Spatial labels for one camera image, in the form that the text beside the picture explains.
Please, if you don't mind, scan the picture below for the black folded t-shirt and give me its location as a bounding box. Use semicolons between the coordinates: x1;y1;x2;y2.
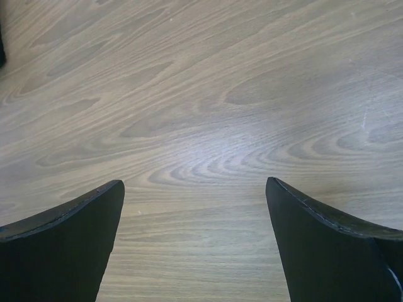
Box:
0;33;6;68

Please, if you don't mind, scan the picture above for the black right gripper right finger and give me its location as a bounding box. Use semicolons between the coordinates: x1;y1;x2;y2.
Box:
266;177;402;301

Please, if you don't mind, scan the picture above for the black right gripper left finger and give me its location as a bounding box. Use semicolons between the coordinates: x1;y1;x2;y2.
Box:
1;180;125;301

